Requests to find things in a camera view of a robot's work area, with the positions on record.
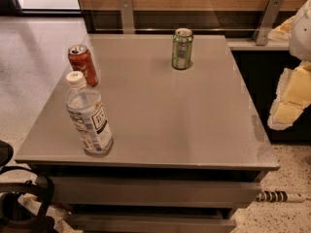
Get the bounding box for clear blue-label plastic bottle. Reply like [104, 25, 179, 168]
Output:
[65, 71, 113, 154]

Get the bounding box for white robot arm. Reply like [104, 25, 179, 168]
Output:
[267, 0, 311, 130]

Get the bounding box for metal bracket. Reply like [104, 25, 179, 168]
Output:
[253, 0, 284, 46]
[120, 0, 135, 34]

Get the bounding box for red soda can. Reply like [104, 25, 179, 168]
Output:
[68, 45, 98, 87]

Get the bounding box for right metal bracket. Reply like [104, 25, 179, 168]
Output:
[253, 0, 284, 46]

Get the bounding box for left metal bracket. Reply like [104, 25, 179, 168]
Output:
[120, 0, 135, 34]

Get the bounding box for striped black white cable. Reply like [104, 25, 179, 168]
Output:
[256, 190, 307, 204]

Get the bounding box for grey drawer cabinet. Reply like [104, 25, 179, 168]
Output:
[16, 35, 279, 233]

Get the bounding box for green soda can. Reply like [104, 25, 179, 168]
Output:
[171, 28, 193, 70]

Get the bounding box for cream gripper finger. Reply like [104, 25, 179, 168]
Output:
[274, 103, 303, 124]
[282, 64, 311, 108]

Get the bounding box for black chair frame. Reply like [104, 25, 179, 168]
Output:
[0, 140, 59, 233]

